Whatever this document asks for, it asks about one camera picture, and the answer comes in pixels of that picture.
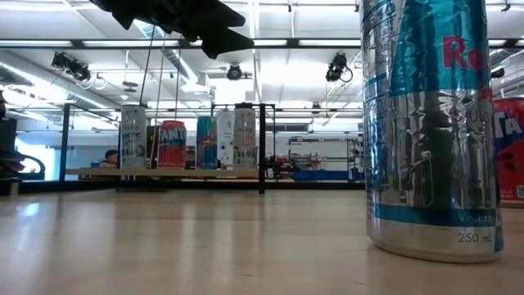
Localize blue silver Red Bull can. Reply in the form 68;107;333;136
195;116;219;170
359;0;505;264

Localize black shelf side post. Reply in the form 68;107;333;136
257;103;267;195
59;103;70;184

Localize black loop-shaped object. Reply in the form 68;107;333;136
0;150;47;182

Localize black background equipment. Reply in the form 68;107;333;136
264;153;304;179

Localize white Celsius Tropical Vibe can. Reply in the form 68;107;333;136
233;107;257;170

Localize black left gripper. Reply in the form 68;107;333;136
88;0;255;61

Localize black overhead light beam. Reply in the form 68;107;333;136
0;37;524;51

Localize yellow hanging rope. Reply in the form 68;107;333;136
147;35;165;170

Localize red Fanta can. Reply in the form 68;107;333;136
156;120;187;170
493;98;524;209

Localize person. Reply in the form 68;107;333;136
97;149;120;170

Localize white cylindrical tank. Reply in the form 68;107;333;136
216;110;235;167

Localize white Celsius Arctic Vibe can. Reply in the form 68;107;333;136
120;104;147;170

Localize light wooden shelf board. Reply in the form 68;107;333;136
64;166;260;179

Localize grey background shelving rack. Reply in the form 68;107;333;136
286;136;364;181

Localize blue storage bin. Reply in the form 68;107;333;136
291;170;364;182

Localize dark box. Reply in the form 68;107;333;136
0;118;18;153

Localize black aluminium table frame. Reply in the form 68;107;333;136
18;179;366;193

